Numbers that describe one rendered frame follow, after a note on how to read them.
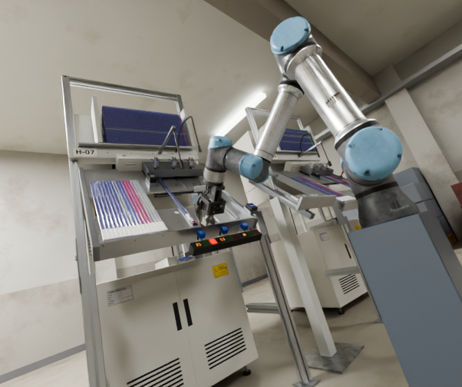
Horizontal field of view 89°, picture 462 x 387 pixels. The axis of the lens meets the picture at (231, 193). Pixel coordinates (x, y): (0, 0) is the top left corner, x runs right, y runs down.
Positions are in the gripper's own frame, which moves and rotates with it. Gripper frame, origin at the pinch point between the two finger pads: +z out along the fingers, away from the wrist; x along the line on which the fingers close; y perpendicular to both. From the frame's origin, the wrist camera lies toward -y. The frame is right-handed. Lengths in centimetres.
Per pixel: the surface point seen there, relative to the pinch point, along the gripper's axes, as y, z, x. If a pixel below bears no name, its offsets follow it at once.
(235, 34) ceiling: -188, -103, 118
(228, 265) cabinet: -10.7, 39.0, 27.7
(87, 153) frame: -81, -2, -33
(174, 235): -2.4, 4.8, -10.4
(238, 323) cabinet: 11, 59, 25
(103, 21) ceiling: -209, -81, -7
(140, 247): -2.4, 7.5, -23.2
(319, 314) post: 33, 43, 56
